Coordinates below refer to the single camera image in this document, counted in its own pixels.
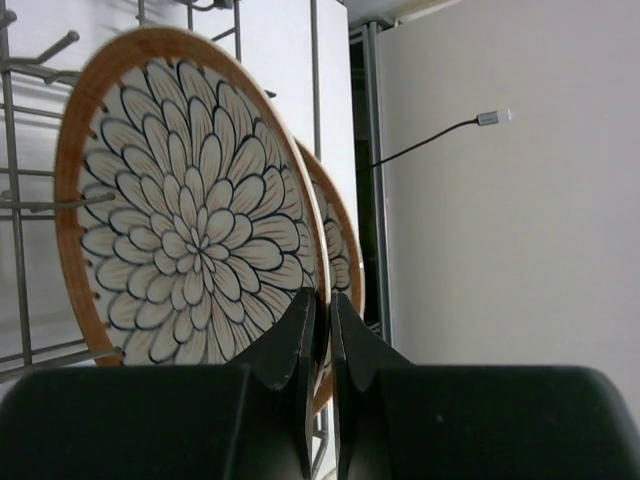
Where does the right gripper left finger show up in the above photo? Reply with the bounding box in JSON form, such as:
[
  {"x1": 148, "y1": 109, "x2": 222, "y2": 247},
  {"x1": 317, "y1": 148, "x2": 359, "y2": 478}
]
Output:
[{"x1": 1, "y1": 288, "x2": 316, "y2": 479}]

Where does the floral plate brown rim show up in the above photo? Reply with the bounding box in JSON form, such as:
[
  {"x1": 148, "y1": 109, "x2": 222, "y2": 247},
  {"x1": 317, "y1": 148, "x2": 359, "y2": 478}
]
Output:
[
  {"x1": 53, "y1": 25, "x2": 335, "y2": 416},
  {"x1": 296, "y1": 140, "x2": 366, "y2": 316}
]

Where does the black wall cable white plug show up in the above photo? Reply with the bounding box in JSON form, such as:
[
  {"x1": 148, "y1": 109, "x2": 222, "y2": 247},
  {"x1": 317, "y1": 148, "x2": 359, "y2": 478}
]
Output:
[{"x1": 358, "y1": 109, "x2": 513, "y2": 174}]

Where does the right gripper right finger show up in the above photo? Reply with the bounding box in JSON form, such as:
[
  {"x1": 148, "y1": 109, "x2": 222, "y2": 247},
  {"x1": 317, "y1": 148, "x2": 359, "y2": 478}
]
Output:
[{"x1": 330, "y1": 294, "x2": 639, "y2": 479}]

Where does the grey wire dish rack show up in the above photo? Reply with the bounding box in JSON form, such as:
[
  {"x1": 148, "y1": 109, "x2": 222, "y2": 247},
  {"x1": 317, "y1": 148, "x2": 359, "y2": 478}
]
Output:
[{"x1": 0, "y1": 0, "x2": 334, "y2": 480}]

